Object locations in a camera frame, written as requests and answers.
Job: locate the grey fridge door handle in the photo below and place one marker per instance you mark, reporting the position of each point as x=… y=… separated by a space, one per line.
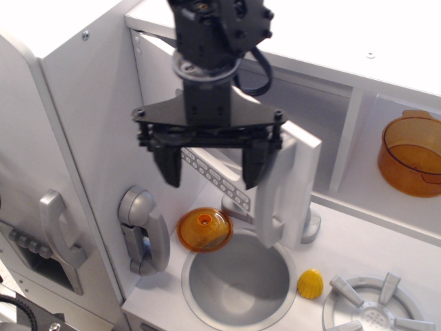
x=51 y=208

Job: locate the grey round sink basin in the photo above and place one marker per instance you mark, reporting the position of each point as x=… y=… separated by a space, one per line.
x=242 y=286

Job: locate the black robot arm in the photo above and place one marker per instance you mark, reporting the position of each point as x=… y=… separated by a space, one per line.
x=212 y=38

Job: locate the orange transparent pot lid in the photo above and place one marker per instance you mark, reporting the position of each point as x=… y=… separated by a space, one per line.
x=204 y=230

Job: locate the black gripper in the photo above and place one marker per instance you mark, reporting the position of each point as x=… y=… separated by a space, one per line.
x=202 y=117

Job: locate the grey toy faucet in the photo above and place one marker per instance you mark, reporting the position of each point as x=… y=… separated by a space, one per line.
x=310 y=229

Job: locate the grey toy telephone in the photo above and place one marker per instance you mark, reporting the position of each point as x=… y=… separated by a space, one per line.
x=145 y=232

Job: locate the yellow toy corn piece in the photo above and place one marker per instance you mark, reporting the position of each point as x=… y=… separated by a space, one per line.
x=310 y=284

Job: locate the white toy kitchen cabinet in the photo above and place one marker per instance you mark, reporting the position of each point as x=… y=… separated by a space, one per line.
x=343 y=70

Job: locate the grey stove burner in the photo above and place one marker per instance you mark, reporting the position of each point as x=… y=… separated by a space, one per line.
x=371 y=303

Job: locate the grey ice dispenser panel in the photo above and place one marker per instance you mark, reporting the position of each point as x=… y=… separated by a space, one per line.
x=38 y=257

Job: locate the white microwave door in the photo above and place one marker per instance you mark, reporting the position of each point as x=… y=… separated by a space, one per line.
x=280 y=202

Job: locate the orange transparent pot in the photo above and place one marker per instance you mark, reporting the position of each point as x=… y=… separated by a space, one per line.
x=409 y=156

